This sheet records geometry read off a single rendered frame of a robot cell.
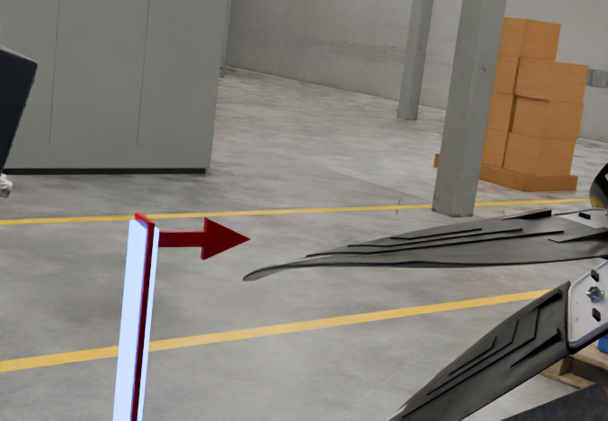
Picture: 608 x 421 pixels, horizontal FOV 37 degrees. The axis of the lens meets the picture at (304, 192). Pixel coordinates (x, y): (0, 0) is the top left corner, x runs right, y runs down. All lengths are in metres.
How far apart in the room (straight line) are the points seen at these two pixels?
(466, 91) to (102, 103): 2.70
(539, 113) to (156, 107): 3.70
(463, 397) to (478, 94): 6.18
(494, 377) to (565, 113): 8.33
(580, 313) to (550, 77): 8.08
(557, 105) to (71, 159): 4.55
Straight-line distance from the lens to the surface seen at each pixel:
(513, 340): 0.82
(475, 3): 6.94
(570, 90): 9.11
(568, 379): 3.92
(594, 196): 0.76
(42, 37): 6.76
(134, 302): 0.50
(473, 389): 0.81
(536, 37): 9.22
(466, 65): 6.93
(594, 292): 0.78
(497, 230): 0.62
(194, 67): 7.31
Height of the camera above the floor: 1.30
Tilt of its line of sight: 10 degrees down
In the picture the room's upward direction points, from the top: 7 degrees clockwise
